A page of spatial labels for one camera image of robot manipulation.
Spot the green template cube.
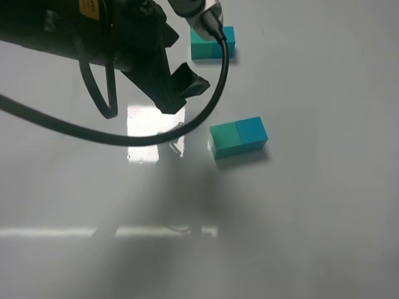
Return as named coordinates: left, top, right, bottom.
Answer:
left=190, top=29, right=213, bottom=60

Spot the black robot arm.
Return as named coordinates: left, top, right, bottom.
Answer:
left=1, top=1, right=209, bottom=119

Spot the black looped wire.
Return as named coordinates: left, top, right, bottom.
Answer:
left=70, top=26, right=119, bottom=120

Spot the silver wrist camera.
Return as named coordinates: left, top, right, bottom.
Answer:
left=186, top=0, right=225, bottom=41

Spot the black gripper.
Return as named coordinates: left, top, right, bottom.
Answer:
left=93, top=1, right=210, bottom=113

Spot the black camera cable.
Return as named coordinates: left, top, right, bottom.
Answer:
left=0, top=9, right=230, bottom=146

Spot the blue template cube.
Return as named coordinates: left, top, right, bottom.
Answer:
left=212, top=26, right=236, bottom=59

